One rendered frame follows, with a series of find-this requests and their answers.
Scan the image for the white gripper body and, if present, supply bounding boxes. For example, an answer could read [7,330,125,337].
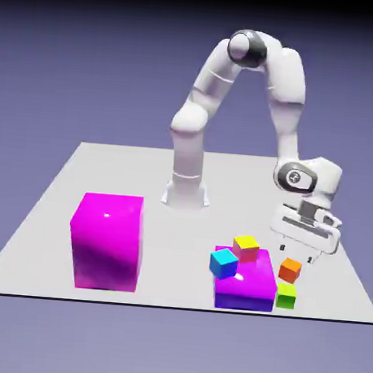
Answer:
[268,201,345,257]

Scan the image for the small orange cube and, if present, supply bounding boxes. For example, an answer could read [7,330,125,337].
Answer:
[277,257,304,286]

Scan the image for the small yellow cube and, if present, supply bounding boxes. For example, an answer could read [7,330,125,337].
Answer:
[231,234,261,265]

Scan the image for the small green cube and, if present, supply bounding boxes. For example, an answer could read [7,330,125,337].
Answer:
[275,282,298,310]

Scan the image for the small cyan cube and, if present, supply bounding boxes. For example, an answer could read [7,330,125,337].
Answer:
[208,247,240,281]

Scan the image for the flat magenta box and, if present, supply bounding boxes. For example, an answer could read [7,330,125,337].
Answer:
[210,245,281,313]

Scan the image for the large magenta box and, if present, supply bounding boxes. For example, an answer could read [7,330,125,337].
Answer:
[64,190,146,294]

